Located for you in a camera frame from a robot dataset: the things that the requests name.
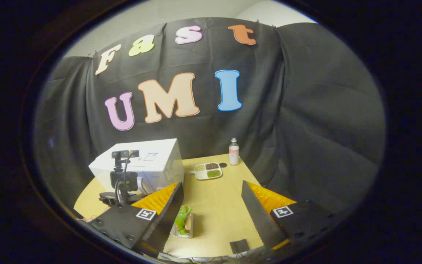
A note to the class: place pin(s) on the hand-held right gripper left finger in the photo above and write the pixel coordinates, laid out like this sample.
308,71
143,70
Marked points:
167,220

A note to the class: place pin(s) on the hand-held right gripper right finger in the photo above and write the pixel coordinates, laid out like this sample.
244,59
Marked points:
256,216

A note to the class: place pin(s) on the sandwich with lettuce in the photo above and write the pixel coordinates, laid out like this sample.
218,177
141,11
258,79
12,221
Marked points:
182,218

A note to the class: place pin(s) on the white rectangular food tray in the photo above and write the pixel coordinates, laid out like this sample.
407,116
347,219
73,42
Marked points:
189,229

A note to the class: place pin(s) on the white microwave oven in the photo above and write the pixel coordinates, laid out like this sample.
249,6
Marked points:
159,165

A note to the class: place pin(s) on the divided plate of beans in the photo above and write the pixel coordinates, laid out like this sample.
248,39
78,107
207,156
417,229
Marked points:
207,171

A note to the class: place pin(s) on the small black pad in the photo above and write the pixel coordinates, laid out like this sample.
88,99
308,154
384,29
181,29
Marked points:
239,246

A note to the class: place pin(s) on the small bottle with pink label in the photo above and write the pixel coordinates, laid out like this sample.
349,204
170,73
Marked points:
233,156

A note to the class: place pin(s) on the black backdrop cloth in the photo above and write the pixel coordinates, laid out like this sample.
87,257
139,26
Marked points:
306,110

